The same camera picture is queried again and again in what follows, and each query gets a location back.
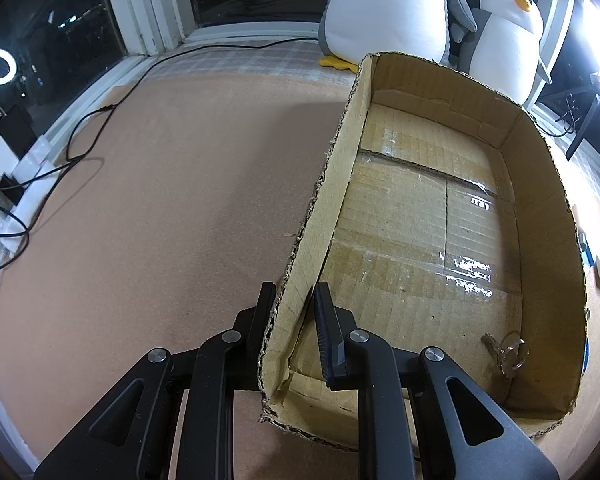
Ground small plush penguin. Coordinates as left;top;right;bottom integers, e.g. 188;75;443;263
451;0;552;105

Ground cardboard box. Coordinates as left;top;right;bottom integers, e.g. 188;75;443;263
258;53;586;448

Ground black cable on floor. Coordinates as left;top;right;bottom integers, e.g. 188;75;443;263
0;36;311;273

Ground large plush penguin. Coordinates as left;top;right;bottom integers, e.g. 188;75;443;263
318;0;478;73

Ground keys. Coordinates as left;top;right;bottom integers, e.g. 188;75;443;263
481;330;530;379

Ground white power strip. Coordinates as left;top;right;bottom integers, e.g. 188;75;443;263
0;136;61;258

